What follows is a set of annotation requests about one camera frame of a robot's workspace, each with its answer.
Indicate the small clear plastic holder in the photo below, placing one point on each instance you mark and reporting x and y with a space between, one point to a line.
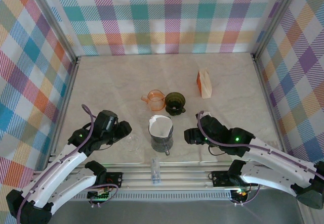
156 173

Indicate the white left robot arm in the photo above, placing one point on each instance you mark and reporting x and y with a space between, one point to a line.
58 166

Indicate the green lit circuit board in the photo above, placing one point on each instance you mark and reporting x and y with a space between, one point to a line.
240 193
101 193

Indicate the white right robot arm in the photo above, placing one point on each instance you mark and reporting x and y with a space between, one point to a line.
273 155

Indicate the aluminium frame cross rail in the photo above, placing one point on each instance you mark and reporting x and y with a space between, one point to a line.
177 176

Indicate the aluminium frame upright post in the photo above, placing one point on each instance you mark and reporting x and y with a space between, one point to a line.
56 19
275 19

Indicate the orange pack of paper filters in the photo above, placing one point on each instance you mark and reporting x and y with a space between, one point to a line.
205 85

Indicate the orange transparent measuring cup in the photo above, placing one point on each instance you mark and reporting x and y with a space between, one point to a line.
154 102

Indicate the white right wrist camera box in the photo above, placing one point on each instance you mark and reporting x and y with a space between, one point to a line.
207 113

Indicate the clear glass coffee dripper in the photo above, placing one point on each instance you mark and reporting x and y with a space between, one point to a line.
134 145

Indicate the aluminium frame leg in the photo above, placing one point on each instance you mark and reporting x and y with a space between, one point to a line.
306 216

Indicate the aluminium frame side rail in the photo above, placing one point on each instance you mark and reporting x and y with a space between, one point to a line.
266 95
69 90

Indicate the dark green coffee dripper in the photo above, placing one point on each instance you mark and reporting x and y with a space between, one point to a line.
174 100

